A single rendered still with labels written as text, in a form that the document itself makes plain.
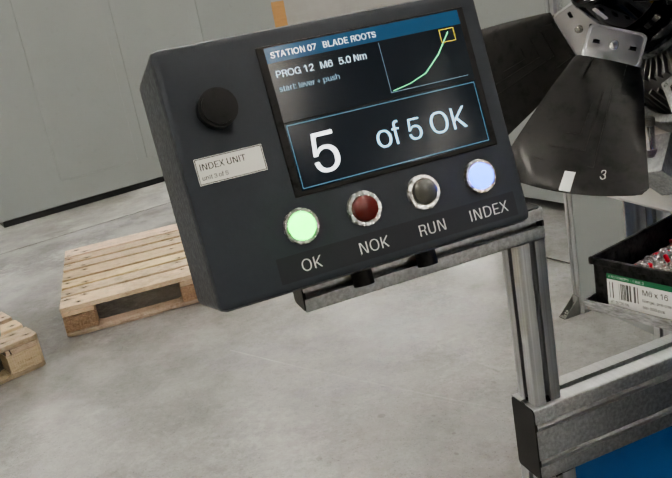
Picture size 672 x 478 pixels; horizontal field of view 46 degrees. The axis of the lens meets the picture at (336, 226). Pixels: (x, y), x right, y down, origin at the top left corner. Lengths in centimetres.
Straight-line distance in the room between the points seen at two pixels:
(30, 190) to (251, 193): 582
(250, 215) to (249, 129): 6
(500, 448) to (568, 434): 147
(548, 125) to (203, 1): 566
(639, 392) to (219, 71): 54
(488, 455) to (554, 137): 122
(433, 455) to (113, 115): 471
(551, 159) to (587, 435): 52
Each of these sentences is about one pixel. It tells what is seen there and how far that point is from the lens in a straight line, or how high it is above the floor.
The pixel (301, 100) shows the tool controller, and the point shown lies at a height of 120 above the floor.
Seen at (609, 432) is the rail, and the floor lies 79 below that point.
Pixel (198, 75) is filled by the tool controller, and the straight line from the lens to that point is 57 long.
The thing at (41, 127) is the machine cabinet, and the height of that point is 66.
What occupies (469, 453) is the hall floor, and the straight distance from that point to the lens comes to 230.
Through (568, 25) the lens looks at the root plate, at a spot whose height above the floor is 114.
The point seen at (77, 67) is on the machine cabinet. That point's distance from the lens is 640.
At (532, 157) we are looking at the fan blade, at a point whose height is 98.
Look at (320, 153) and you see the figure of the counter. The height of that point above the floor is 116.
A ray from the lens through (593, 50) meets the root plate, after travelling 133.
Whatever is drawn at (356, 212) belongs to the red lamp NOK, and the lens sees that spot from 58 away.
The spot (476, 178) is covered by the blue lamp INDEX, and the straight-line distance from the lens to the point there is 62.
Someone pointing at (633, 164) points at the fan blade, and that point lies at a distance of 123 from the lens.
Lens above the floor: 128
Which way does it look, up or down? 17 degrees down
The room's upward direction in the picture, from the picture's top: 10 degrees counter-clockwise
